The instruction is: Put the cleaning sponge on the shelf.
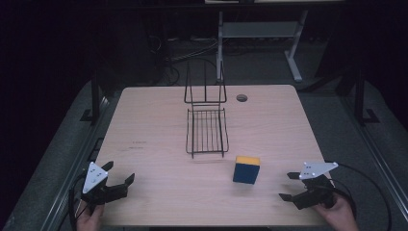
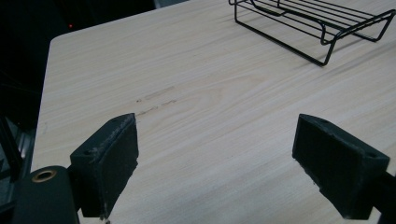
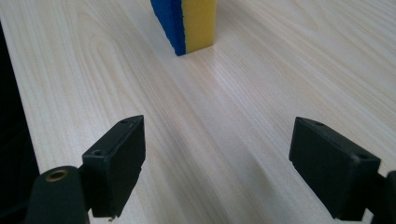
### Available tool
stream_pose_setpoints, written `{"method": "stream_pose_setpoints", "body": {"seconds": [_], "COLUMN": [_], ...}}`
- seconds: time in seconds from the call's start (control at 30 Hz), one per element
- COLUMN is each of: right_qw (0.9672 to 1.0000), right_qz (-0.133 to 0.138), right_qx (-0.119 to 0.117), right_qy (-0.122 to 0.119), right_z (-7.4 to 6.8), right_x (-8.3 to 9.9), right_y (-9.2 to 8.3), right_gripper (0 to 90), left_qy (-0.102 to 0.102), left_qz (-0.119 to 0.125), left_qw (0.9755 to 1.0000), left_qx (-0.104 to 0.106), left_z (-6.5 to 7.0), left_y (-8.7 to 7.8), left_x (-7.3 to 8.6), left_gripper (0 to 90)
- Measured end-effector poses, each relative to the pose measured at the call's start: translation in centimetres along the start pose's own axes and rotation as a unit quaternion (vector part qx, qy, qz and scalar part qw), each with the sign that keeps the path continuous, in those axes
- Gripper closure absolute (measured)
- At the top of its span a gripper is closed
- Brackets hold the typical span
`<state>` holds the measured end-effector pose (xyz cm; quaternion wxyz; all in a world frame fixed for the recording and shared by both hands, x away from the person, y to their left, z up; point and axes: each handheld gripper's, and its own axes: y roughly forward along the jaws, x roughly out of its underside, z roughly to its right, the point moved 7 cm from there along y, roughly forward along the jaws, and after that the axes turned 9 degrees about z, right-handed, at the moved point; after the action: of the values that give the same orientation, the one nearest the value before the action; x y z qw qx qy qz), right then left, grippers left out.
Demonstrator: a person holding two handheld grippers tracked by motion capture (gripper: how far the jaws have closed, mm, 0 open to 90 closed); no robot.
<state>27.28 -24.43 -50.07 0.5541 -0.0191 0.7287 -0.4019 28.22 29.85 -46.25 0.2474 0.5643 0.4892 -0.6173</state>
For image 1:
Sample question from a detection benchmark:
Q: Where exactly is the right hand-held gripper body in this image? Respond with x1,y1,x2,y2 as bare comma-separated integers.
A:
292,161,340,211

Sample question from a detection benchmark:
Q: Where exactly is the black wire rack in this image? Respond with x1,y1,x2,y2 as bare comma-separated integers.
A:
183,60,231,160

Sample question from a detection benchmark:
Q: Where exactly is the blue and yellow block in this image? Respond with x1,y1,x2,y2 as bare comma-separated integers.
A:
232,155,262,186

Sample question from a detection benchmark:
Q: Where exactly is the aluminium floor rail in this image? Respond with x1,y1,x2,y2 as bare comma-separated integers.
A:
39,95,112,231
340,95,408,215

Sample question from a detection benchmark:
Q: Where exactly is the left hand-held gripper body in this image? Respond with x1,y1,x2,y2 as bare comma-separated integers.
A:
80,161,130,207

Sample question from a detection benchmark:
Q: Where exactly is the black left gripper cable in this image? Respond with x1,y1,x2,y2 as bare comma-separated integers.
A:
67,172,89,231

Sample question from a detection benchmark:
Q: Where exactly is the person's right hand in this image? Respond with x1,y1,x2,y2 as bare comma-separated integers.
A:
312,192,361,231

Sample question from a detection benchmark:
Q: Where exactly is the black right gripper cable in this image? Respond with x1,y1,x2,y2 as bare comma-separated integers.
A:
323,161,393,231

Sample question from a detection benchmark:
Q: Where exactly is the black metal stand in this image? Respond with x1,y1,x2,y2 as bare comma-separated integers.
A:
352,66,381,127
79,68,102,126

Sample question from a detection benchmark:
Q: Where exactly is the grey metal desk frame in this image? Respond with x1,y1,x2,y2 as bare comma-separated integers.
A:
216,9,310,84

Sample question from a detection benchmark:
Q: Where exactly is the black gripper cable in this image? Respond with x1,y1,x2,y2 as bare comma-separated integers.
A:
67,172,89,231
323,161,393,231

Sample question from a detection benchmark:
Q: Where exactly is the bundle of floor cables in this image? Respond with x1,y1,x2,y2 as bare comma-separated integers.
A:
145,33,224,88

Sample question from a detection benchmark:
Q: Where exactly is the person's left hand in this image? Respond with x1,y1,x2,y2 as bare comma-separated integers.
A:
75,201,106,231

